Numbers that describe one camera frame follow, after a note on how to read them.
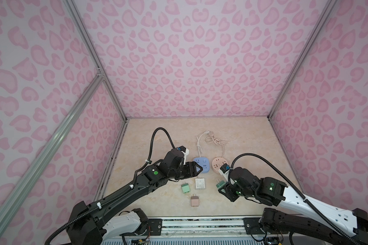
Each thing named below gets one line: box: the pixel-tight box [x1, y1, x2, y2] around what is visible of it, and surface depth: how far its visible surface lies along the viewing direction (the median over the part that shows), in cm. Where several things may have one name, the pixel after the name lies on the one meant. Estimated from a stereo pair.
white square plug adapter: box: [195, 178, 206, 190], surface depth 86 cm
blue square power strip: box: [193, 156, 211, 174], surface depth 95 cm
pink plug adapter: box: [190, 193, 199, 207], surface depth 82 cm
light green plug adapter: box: [180, 182, 191, 194], surface depth 86 cm
